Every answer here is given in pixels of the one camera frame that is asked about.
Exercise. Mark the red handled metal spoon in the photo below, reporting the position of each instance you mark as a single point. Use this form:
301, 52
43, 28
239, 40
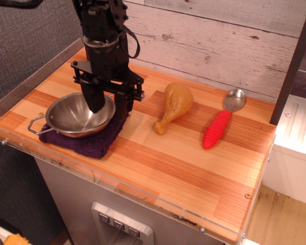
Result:
233, 101

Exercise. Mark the purple rag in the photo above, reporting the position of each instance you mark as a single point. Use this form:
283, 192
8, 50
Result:
95, 146

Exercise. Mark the silver dispenser panel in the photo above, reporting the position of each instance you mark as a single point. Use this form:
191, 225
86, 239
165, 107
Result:
114, 227

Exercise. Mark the orange object bottom left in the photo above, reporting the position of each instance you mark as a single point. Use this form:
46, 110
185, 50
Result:
16, 239

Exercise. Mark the toy chicken drumstick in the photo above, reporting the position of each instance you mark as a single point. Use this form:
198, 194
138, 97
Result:
178, 100

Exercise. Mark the grey toy fridge cabinet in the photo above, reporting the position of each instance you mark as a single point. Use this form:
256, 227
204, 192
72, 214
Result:
74, 197

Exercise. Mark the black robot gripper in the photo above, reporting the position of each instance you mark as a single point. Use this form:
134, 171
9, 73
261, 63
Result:
107, 69

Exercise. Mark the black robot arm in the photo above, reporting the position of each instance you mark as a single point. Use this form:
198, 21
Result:
105, 37

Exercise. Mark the silver metal pot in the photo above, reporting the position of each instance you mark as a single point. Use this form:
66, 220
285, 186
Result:
71, 116

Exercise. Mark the dark vertical post right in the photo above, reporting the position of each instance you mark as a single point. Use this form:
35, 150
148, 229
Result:
290, 77

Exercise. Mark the white toy sink unit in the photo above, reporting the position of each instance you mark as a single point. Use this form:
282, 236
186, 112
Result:
286, 168

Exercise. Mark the clear acrylic edge guard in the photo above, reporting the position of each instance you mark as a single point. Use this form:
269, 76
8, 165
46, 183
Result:
211, 191

